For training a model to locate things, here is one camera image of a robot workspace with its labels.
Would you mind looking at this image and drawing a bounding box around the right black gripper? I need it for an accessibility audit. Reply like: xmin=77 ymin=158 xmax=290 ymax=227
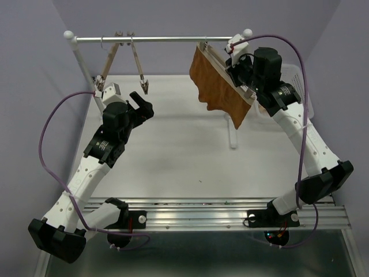
xmin=225 ymin=52 xmax=263 ymax=92

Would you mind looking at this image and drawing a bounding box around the brown underwear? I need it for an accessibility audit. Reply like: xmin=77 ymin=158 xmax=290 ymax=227
xmin=189 ymin=47 xmax=251 ymax=129

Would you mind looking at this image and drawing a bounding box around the beige clip hanger with underwear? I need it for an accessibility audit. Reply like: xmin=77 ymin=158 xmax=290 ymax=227
xmin=195 ymin=40 xmax=257 ymax=102

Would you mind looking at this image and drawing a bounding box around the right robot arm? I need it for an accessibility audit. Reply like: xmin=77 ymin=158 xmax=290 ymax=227
xmin=226 ymin=47 xmax=354 ymax=225

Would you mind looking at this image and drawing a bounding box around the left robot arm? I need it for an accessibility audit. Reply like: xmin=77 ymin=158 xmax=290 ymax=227
xmin=28 ymin=92 xmax=154 ymax=263

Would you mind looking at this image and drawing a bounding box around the far left beige hanger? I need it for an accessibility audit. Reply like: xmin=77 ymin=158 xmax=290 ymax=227
xmin=95 ymin=43 xmax=121 ymax=91

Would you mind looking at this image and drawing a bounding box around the beige cloth in basket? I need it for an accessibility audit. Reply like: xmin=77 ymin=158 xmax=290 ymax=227
xmin=258 ymin=105 xmax=269 ymax=116

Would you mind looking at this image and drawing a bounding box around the white plastic basket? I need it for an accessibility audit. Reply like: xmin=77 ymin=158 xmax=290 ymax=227
xmin=281 ymin=63 xmax=305 ymax=104

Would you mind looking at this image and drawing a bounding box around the white metal clothes rack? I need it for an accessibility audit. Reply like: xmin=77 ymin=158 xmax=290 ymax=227
xmin=63 ymin=31 xmax=255 ymax=148

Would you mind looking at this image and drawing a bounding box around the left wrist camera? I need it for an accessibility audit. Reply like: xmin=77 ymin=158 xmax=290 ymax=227
xmin=102 ymin=83 xmax=126 ymax=106

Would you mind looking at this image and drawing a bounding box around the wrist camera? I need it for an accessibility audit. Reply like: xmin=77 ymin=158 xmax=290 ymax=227
xmin=225 ymin=33 xmax=249 ymax=55
xmin=102 ymin=83 xmax=126 ymax=106

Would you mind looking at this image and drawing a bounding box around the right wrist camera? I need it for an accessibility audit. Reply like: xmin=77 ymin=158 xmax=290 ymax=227
xmin=225 ymin=33 xmax=249 ymax=55

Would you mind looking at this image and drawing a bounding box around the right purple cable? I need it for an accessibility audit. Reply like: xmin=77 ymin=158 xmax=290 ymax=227
xmin=230 ymin=34 xmax=319 ymax=249

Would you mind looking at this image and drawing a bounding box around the purple cable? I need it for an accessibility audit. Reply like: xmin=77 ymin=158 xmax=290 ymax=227
xmin=230 ymin=34 xmax=319 ymax=249
xmin=39 ymin=91 xmax=151 ymax=252

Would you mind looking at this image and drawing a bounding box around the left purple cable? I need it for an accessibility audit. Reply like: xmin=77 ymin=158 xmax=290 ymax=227
xmin=39 ymin=91 xmax=151 ymax=252

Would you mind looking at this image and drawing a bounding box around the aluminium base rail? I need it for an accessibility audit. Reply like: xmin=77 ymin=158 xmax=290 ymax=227
xmin=83 ymin=197 xmax=353 ymax=231

